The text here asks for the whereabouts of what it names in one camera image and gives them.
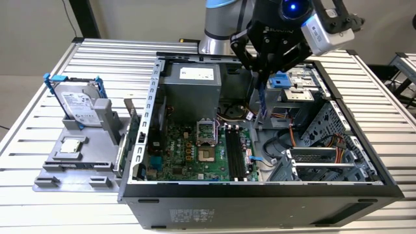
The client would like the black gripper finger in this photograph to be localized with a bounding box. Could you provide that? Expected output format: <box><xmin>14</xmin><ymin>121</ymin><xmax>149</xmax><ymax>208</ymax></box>
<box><xmin>230</xmin><ymin>28</ymin><xmax>266</xmax><ymax>74</ymax></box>
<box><xmin>269</xmin><ymin>41</ymin><xmax>315</xmax><ymax>74</ymax></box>

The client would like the RAM stick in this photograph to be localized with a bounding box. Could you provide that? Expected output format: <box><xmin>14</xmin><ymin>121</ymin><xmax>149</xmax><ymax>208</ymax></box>
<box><xmin>257</xmin><ymin>69</ymin><xmax>271</xmax><ymax>119</ymax></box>

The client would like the black RAM slot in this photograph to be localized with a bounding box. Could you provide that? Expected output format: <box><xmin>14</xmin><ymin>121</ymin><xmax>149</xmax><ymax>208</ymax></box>
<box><xmin>226</xmin><ymin>127</ymin><xmax>235</xmax><ymax>180</ymax></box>
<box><xmin>234</xmin><ymin>127</ymin><xmax>243</xmax><ymax>180</ymax></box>
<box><xmin>230</xmin><ymin>127</ymin><xmax>239</xmax><ymax>180</ymax></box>

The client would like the blue drive latch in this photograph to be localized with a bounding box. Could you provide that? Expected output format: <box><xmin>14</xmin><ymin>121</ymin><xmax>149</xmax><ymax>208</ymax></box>
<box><xmin>269</xmin><ymin>72</ymin><xmax>290</xmax><ymax>89</ymax></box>

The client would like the grey metal drive cage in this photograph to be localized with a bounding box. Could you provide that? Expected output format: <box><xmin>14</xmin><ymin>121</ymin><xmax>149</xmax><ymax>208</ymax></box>
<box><xmin>250</xmin><ymin>64</ymin><xmax>326</xmax><ymax>127</ymax></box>

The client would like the grey power supply unit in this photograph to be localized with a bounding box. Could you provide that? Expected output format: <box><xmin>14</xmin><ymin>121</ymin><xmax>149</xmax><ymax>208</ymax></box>
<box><xmin>161</xmin><ymin>62</ymin><xmax>225</xmax><ymax>122</ymax></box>

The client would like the neighbouring metal slat table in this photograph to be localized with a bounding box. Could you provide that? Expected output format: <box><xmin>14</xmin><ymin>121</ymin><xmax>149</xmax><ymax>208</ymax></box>
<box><xmin>367</xmin><ymin>51</ymin><xmax>416</xmax><ymax>109</ymax></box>

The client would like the metal socket cover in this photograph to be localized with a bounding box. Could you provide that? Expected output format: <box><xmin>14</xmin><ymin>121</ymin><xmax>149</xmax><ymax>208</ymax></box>
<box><xmin>197</xmin><ymin>118</ymin><xmax>218</xmax><ymax>146</ymax></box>

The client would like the CPU socket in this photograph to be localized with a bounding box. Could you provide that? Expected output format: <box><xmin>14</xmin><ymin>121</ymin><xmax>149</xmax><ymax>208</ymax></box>
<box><xmin>198</xmin><ymin>145</ymin><xmax>218</xmax><ymax>163</ymax></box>

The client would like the silver disk bay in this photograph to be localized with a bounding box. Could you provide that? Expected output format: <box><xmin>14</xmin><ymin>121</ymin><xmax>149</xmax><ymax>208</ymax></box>
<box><xmin>286</xmin><ymin>146</ymin><xmax>359</xmax><ymax>182</ymax></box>

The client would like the green motherboard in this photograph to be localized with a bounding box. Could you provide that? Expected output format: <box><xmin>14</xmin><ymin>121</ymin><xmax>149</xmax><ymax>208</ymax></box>
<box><xmin>146</xmin><ymin>123</ymin><xmax>263</xmax><ymax>182</ymax></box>

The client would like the hard disk in blue carrier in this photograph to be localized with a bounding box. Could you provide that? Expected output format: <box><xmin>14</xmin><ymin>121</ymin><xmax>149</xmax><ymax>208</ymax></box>
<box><xmin>42</xmin><ymin>74</ymin><xmax>109</xmax><ymax>131</ymax></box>

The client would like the grey parts rack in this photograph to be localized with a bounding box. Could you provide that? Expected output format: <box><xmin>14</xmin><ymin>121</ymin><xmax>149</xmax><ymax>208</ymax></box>
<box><xmin>31</xmin><ymin>98</ymin><xmax>145</xmax><ymax>195</ymax></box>

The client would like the black open PC case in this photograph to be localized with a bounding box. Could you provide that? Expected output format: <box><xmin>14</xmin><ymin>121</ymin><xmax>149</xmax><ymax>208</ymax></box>
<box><xmin>117</xmin><ymin>51</ymin><xmax>406</xmax><ymax>230</ymax></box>

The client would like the silver CPU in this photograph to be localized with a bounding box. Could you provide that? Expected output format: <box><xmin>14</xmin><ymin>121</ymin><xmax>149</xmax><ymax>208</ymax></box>
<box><xmin>58</xmin><ymin>139</ymin><xmax>82</xmax><ymax>155</ymax></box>

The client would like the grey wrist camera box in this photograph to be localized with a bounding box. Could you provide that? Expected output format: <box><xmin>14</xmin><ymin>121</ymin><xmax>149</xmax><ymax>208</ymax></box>
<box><xmin>301</xmin><ymin>8</ymin><xmax>355</xmax><ymax>56</ymax></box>

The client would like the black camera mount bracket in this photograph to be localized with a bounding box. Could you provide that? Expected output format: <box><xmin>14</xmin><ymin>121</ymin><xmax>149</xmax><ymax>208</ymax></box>
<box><xmin>313</xmin><ymin>0</ymin><xmax>366</xmax><ymax>35</ymax></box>

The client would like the orange data wire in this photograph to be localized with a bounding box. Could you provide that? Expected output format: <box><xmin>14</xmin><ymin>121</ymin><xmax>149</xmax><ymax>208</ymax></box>
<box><xmin>289</xmin><ymin>123</ymin><xmax>299</xmax><ymax>148</ymax></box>

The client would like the looped black cable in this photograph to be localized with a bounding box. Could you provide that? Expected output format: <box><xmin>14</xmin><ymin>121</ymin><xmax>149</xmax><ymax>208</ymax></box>
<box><xmin>262</xmin><ymin>136</ymin><xmax>294</xmax><ymax>163</ymax></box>

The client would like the red yellow orange wire bundle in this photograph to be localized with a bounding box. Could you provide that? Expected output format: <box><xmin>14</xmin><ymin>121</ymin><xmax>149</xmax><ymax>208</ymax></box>
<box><xmin>330</xmin><ymin>134</ymin><xmax>349</xmax><ymax>164</ymax></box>

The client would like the graphics card with silver bracket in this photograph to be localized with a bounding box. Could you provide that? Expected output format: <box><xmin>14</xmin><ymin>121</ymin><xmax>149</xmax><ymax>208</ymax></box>
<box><xmin>114</xmin><ymin>95</ymin><xmax>145</xmax><ymax>180</ymax></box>

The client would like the black vertical post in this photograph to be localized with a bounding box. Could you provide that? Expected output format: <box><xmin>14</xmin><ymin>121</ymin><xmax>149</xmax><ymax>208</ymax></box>
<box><xmin>70</xmin><ymin>0</ymin><xmax>102</xmax><ymax>39</ymax></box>

